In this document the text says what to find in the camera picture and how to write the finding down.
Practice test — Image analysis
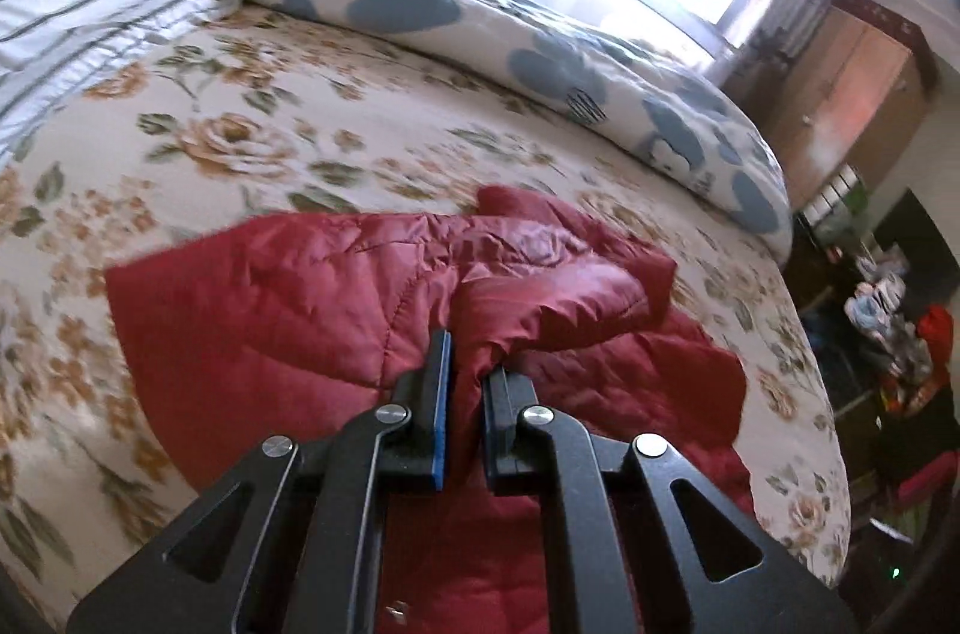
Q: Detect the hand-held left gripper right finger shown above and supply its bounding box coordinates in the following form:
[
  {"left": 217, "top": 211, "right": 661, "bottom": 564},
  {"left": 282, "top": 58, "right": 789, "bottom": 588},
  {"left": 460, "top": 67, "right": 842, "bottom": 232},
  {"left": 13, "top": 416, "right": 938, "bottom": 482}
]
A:
[{"left": 480, "top": 366, "right": 863, "bottom": 634}]

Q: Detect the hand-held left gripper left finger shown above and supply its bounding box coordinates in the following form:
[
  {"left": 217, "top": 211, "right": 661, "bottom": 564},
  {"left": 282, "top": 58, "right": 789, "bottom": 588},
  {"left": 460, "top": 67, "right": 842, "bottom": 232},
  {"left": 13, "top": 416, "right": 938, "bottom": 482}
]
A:
[{"left": 66, "top": 328, "right": 455, "bottom": 634}]

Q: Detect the grey striped pillow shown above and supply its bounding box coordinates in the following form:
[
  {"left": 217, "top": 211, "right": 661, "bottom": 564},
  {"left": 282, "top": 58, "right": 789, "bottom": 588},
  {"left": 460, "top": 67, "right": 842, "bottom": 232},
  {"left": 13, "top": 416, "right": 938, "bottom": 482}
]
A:
[{"left": 0, "top": 0, "right": 233, "bottom": 163}]

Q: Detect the blue and white cloth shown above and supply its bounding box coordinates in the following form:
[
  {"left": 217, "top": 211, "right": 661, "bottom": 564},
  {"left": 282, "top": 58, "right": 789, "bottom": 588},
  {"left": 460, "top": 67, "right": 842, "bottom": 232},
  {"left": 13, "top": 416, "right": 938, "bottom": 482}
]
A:
[{"left": 844, "top": 270, "right": 925, "bottom": 374}]

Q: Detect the floral bedspread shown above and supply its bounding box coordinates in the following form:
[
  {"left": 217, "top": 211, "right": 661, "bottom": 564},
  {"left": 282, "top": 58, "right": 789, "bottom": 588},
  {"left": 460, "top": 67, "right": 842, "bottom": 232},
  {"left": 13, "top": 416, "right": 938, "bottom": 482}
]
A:
[{"left": 0, "top": 0, "right": 852, "bottom": 634}]

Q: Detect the grey curtain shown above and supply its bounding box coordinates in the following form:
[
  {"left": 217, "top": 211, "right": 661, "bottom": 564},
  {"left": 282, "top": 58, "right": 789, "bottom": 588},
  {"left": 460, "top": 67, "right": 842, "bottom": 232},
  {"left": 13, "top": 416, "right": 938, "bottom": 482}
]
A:
[{"left": 720, "top": 0, "right": 841, "bottom": 95}]

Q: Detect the wooden wardrobe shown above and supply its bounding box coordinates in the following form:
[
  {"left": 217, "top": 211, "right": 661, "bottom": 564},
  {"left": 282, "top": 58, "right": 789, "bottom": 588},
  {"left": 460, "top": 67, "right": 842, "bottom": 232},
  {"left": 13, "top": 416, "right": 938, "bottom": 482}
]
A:
[{"left": 739, "top": 0, "right": 931, "bottom": 215}]

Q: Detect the white duvet with blue hearts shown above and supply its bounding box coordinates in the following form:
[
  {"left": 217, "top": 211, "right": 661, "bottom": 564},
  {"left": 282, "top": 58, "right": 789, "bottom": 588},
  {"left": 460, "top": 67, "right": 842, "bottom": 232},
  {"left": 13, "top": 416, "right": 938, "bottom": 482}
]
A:
[{"left": 157, "top": 0, "right": 794, "bottom": 264}]

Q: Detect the red bag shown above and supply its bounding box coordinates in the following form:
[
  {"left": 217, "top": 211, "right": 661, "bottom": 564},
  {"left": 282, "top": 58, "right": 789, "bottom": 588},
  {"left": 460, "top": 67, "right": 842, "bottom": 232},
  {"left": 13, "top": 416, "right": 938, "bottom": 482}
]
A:
[{"left": 916, "top": 302, "right": 958, "bottom": 369}]

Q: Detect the red quilted jacket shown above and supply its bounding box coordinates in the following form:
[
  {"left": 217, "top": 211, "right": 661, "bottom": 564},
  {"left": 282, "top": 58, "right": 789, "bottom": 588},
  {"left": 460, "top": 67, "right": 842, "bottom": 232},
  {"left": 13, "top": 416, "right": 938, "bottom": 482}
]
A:
[{"left": 105, "top": 184, "right": 755, "bottom": 634}]

